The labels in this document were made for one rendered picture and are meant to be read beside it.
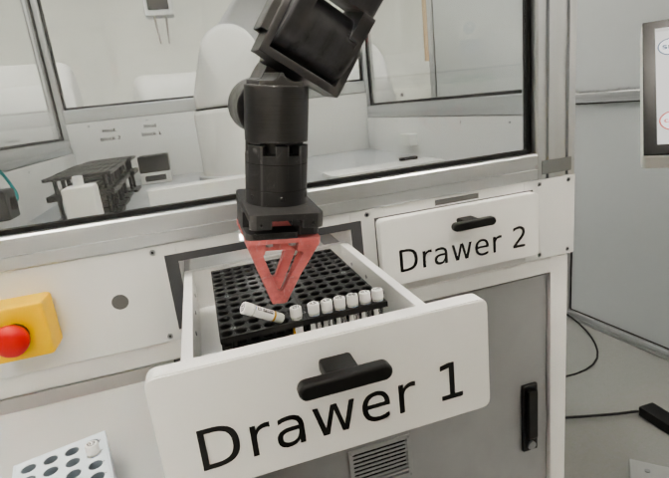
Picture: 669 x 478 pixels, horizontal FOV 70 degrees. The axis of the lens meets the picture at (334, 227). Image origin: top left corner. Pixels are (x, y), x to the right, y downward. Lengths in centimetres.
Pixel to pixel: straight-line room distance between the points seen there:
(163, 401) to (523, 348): 74
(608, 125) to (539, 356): 139
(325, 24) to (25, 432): 59
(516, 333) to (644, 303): 138
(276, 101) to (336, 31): 8
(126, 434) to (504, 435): 71
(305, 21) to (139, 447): 48
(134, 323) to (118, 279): 7
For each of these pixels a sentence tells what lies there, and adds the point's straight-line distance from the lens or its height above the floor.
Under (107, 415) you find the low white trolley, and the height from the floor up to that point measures 76.
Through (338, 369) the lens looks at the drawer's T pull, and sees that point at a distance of 38.
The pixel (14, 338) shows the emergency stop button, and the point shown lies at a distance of 69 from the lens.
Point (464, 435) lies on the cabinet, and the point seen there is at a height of 47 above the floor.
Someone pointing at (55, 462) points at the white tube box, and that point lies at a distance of 59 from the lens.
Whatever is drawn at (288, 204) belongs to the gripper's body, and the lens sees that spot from 42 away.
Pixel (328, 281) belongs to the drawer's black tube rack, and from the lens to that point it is 58.
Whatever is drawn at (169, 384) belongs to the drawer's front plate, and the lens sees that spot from 39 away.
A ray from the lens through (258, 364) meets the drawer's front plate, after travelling 39.
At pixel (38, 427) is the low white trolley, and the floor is 76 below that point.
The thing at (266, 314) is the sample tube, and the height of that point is 91.
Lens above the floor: 111
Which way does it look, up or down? 14 degrees down
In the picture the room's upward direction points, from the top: 6 degrees counter-clockwise
